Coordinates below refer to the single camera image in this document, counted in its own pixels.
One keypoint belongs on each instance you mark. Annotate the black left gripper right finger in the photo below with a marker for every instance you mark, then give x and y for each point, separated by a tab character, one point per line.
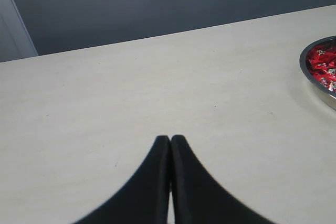
198	197

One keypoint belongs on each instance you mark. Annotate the round steel plate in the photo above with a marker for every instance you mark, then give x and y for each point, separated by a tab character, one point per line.
317	63

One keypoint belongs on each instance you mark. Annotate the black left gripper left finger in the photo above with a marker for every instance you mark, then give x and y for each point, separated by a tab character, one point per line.
144	198

